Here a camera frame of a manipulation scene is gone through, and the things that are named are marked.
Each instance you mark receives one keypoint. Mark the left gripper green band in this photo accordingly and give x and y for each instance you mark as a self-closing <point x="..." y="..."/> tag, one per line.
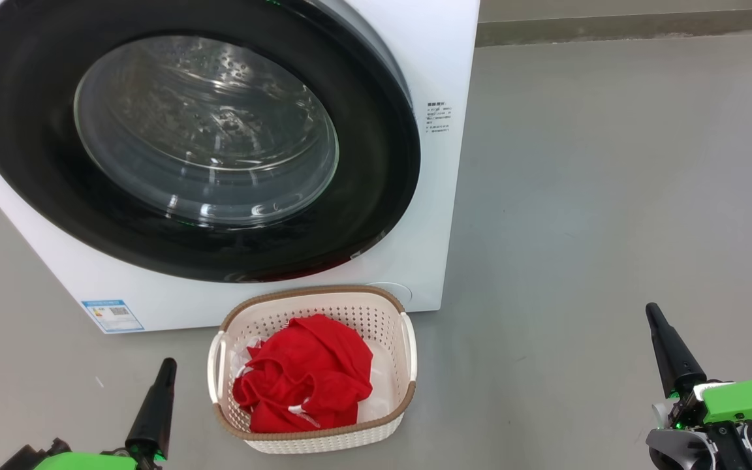
<point x="89" y="462"/>

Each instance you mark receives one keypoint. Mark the black round glass washer door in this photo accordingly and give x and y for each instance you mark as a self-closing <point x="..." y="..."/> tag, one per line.
<point x="363" y="196"/>

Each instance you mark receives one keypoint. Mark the cream perforated laundry basket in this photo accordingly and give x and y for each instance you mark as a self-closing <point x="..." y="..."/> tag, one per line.
<point x="324" y="438"/>

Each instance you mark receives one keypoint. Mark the blue energy label sticker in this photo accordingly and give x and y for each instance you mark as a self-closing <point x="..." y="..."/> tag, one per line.
<point x="113" y="316"/>

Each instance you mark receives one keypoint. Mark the round white filter cover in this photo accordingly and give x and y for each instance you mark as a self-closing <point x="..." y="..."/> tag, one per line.
<point x="392" y="290"/>

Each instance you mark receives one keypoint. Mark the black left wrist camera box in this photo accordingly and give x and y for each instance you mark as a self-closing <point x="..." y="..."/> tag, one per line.
<point x="30" y="457"/>

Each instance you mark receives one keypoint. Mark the small printed text label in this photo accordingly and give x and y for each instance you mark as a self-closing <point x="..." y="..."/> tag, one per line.
<point x="438" y="117"/>

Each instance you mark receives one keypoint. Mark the white front-load washing machine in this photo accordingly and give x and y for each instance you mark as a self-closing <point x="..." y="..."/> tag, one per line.
<point x="441" y="65"/>

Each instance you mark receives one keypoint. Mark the red garment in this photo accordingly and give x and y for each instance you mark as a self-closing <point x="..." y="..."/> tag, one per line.
<point x="304" y="372"/>

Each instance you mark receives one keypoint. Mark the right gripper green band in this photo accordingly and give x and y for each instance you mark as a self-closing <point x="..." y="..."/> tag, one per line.
<point x="748" y="399"/>

